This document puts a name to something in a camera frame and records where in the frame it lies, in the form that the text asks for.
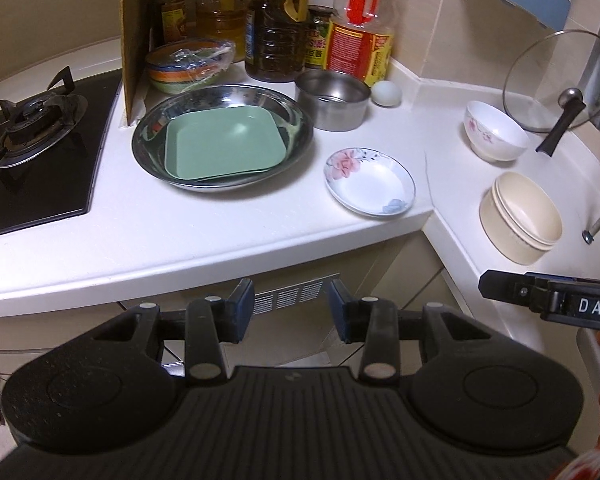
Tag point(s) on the green square plastic plate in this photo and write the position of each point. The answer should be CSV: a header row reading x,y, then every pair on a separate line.
x,y
222,142

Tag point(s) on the plastic wrapped colourful bowls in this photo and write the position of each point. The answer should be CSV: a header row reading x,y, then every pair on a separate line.
x,y
188,64

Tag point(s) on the black gas stove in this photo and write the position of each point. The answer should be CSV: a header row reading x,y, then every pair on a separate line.
x,y
50,146

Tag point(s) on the large stainless steel basin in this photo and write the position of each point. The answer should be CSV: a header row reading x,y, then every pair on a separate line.
x,y
149,137

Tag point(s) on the dark cooking oil jug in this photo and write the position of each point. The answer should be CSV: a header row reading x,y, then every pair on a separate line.
x,y
276,36

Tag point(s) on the green lid bean paste jar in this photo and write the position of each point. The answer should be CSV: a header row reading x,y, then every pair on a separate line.
x,y
316,41

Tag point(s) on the white floral ceramic bowl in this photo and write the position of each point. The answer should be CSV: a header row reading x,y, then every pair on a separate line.
x,y
493,135

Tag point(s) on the glass pot lid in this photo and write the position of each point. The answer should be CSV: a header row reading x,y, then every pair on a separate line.
x,y
555,85

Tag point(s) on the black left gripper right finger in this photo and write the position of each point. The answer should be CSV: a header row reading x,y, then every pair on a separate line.
x,y
372,321

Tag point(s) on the red label soy sauce bottle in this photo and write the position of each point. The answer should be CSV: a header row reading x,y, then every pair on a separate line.
x,y
359,40

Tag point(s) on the small stainless steel pot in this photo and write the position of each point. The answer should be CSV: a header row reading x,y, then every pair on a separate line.
x,y
334,101

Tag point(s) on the pale blue egg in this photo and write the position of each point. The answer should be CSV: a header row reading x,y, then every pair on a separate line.
x,y
386,93

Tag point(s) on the yellow cooking oil bottle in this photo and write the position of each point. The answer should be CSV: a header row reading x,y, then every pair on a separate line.
x,y
223,20

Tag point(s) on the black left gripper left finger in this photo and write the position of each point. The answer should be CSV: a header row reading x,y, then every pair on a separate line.
x,y
210,321

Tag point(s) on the floral ceramic plate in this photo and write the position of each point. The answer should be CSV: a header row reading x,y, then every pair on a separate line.
x,y
369,182

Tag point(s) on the cream plastic bowl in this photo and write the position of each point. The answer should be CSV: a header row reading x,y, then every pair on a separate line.
x,y
519,218

